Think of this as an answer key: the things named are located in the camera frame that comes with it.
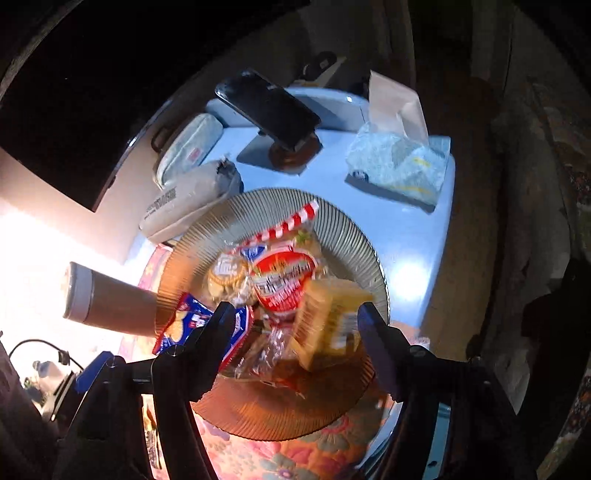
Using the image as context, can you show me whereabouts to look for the amber ribbed glass plate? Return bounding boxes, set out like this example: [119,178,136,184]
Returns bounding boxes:
[154,187,389,441]

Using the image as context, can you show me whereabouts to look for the soft tissue pack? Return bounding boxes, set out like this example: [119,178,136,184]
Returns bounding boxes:
[345,122,452,206]

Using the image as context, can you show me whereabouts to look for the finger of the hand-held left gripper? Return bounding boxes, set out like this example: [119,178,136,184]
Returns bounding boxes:
[75,350,117,394]

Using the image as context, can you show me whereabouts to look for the floral woven cloth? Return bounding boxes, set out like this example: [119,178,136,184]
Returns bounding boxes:
[139,244,407,480]

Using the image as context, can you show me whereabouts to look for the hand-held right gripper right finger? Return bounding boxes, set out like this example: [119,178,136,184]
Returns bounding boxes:
[358,301,539,480]

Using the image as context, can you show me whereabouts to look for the black smartphone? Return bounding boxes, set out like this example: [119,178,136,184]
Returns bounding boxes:
[215,69,321,151]

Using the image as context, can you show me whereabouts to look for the beige pencil case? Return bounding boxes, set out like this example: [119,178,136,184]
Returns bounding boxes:
[139,159,245,245]

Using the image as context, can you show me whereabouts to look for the orange snack pack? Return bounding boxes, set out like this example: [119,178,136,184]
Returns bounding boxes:
[291,276,375,372]

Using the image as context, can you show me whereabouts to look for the blue biscuit packet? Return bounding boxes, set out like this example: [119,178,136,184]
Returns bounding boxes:
[152,292,254,365]

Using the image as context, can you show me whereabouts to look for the small black device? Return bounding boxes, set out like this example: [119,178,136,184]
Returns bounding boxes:
[295,51,347,86]

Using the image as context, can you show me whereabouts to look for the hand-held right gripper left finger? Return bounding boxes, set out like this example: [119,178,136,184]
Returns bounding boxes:
[53,300,238,480]

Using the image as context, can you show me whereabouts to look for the pale green pencil case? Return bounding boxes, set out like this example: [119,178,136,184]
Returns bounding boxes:
[154,113,225,190]

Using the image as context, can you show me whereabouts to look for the red orange snack bag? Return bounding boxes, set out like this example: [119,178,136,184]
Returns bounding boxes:
[238,198,324,319]

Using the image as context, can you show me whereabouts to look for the clear round cracker bag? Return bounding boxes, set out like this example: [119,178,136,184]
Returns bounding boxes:
[205,249,254,308]

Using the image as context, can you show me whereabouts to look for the brown cracker pack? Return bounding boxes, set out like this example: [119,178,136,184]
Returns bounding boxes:
[219,318,315,388]

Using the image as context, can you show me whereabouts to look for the brown thermos cup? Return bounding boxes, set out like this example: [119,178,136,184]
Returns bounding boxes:
[62,261,160,337]

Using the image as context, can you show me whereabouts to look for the black cable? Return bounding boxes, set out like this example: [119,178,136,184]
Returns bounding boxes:
[7,339,86,370]

